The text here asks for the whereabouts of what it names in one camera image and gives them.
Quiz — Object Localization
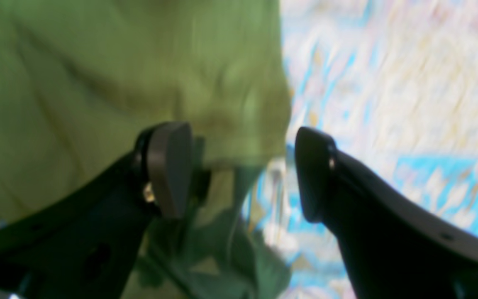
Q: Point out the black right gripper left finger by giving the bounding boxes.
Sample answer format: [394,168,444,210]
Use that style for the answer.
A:
[0,122,193,299]

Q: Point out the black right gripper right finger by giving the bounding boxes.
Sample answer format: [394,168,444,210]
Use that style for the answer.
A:
[295,127,478,299]

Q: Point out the olive green t-shirt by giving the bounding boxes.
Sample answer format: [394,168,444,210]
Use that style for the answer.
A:
[0,0,290,299]

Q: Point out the patterned tile tablecloth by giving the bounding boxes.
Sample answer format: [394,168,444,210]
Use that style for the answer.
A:
[243,0,478,299]

